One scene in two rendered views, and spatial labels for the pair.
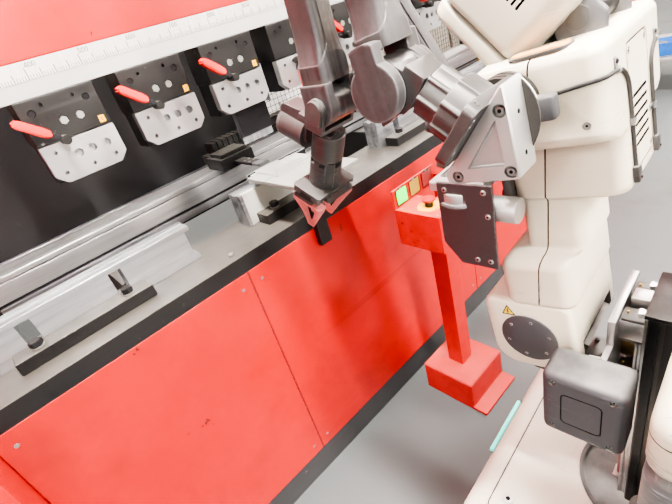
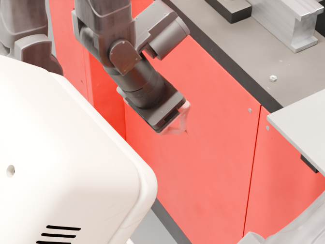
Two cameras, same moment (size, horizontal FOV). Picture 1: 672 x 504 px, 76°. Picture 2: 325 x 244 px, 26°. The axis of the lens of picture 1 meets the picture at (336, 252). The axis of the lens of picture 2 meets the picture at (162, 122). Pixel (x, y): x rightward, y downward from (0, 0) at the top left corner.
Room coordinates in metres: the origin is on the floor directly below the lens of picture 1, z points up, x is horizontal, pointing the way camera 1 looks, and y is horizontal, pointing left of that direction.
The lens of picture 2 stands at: (0.83, -0.80, 1.80)
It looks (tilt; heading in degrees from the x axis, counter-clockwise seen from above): 45 degrees down; 94
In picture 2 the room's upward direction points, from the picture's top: straight up
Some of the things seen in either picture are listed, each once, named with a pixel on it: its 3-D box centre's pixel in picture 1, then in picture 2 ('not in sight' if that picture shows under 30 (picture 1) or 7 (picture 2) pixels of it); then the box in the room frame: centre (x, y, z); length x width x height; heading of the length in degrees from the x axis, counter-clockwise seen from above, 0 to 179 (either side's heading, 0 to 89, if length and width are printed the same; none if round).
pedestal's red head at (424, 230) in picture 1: (437, 207); not in sight; (1.15, -0.33, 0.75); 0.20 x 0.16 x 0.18; 125
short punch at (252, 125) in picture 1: (253, 121); not in sight; (1.23, 0.11, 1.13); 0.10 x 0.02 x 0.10; 125
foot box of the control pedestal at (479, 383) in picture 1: (469, 371); not in sight; (1.12, -0.35, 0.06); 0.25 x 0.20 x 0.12; 35
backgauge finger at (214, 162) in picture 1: (241, 157); not in sight; (1.36, 0.20, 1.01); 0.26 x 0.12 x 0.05; 35
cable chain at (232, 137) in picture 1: (251, 129); not in sight; (1.67, 0.17, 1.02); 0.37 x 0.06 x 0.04; 125
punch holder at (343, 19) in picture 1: (337, 35); not in sight; (1.44, -0.20, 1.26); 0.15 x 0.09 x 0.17; 125
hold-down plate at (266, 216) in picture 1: (302, 195); not in sight; (1.20, 0.05, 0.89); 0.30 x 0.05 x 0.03; 125
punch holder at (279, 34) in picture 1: (287, 53); not in sight; (1.32, -0.03, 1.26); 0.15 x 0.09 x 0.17; 125
